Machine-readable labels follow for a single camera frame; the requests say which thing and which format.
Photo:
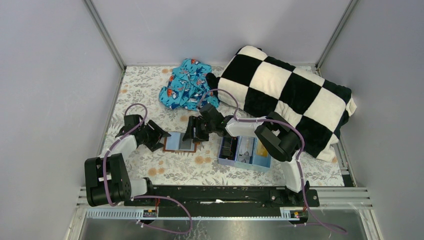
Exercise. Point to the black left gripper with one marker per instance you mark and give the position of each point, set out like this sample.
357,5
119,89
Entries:
153,134

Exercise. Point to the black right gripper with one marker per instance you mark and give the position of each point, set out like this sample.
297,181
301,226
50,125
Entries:
199,127

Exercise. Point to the brown leather card holder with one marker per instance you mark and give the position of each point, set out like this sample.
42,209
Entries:
175,143

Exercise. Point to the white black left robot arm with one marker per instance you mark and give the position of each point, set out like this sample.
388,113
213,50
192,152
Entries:
106,177

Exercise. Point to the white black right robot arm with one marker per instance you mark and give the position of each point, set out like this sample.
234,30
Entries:
281,140

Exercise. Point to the dark grey VIP card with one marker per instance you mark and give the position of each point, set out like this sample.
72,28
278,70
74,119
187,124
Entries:
185,144

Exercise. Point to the white black card in organizer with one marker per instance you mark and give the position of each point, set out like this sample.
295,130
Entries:
245,149

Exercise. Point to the yellow card in organizer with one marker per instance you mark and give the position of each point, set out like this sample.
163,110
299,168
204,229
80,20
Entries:
261,150

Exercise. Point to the black item in organizer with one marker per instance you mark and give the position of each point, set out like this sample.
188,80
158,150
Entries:
228,148

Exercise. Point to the blue shark print cloth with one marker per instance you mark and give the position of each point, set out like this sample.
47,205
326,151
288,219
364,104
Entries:
187,86

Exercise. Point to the floral patterned table mat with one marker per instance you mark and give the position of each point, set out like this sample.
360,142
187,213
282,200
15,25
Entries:
139,94

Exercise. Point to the blue three-compartment organizer box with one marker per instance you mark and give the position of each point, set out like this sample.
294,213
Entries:
258,163

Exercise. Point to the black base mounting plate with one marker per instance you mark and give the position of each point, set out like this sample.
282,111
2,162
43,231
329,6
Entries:
221,201

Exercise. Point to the black white checkered pillow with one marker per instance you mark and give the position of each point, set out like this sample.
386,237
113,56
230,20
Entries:
260,84

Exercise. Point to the aluminium frame rail front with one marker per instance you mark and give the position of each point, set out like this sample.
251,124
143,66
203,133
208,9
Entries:
345,213

